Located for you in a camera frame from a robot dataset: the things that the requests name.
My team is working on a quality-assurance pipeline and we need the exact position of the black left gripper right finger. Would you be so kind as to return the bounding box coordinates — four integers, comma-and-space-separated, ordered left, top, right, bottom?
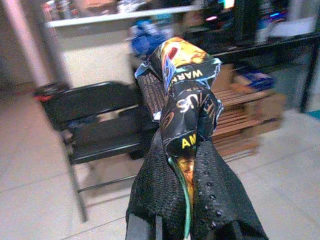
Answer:
192, 141, 270, 240

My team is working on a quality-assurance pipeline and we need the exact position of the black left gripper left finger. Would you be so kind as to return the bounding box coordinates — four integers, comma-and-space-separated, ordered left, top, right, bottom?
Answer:
125, 132, 191, 240

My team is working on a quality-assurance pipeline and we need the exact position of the black snack wrapper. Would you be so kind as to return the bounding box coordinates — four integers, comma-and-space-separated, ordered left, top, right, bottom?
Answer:
134, 36, 225, 237

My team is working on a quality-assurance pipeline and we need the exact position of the brown wooden pallet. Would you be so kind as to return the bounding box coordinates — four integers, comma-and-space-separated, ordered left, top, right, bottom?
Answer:
211, 63, 287, 162

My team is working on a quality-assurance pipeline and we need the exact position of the black folding chair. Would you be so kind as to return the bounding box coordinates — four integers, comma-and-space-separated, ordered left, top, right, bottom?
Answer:
33, 80, 163, 223

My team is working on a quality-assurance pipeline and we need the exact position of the black metal table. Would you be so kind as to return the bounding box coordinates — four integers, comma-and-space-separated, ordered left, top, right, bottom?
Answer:
199, 31, 320, 115

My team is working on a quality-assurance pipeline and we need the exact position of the blue bag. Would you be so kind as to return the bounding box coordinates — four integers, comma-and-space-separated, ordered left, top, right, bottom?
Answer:
127, 18, 175, 58

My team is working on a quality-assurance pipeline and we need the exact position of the white shelf board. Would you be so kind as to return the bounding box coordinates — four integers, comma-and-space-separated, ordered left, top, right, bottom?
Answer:
44, 4, 201, 29

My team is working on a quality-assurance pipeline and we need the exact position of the grey metal post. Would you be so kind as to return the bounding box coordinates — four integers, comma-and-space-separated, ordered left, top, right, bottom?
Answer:
2, 0, 73, 88

